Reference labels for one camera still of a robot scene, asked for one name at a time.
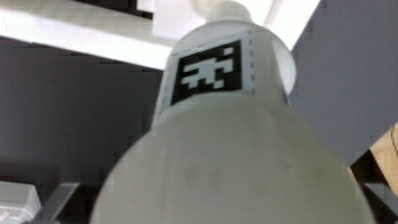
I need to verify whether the white right fence bar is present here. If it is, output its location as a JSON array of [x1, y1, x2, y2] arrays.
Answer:
[[266, 0, 320, 48]]

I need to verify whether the white fence bar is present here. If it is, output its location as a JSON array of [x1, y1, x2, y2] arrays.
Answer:
[[0, 0, 176, 70], [266, 0, 320, 48]]

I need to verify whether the white lamp base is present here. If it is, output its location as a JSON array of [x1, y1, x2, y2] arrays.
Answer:
[[153, 0, 284, 39]]

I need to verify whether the white front fence bar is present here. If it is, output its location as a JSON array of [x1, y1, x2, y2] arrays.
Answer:
[[0, 0, 176, 70]]

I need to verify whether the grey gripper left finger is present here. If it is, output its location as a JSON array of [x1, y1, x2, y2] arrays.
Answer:
[[28, 182, 80, 224]]

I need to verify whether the white lamp bulb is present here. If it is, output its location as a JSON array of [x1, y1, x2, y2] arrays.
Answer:
[[89, 0, 375, 224]]

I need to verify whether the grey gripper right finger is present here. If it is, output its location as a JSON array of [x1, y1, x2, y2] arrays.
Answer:
[[366, 183, 398, 217]]

